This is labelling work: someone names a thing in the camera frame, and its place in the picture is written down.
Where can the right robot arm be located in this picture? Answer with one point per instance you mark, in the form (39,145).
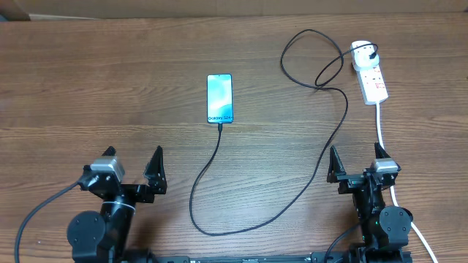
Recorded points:
(384,229)

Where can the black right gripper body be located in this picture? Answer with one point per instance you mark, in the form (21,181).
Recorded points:
(349,183)

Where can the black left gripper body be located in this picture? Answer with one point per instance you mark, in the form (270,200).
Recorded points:
(137,192)

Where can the white USB wall charger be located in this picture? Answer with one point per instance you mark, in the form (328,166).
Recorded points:
(364,55)

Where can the blue screen smartphone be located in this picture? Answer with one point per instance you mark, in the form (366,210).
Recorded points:
(220,98)

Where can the white power strip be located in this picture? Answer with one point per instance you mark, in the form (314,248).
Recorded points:
(372,86)

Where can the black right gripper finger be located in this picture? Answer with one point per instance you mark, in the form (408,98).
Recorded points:
(380,152)
(336,170)

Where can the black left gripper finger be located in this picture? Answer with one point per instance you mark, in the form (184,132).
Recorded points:
(155,173)
(110,151)

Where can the brown cardboard backdrop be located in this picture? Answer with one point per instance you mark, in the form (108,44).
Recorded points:
(103,9)

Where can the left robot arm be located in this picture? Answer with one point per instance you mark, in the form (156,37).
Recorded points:
(102,236)

